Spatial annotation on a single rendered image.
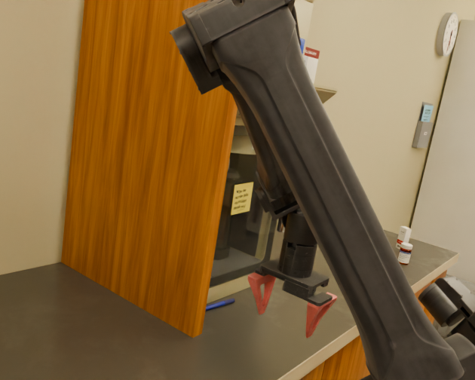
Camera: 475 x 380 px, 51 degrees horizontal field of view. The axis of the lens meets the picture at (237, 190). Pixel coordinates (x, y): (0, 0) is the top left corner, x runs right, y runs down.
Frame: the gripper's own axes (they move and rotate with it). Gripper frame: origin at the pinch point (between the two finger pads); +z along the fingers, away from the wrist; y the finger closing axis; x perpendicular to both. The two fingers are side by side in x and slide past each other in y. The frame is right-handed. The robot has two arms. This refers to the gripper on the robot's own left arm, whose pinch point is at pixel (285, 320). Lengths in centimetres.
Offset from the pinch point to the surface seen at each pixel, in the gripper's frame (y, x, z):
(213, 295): 32.9, -22.6, 14.9
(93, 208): 61, -6, -2
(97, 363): 28.1, 16.0, 16.3
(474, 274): 21, -324, 75
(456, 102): 64, -325, -46
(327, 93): 22, -42, -39
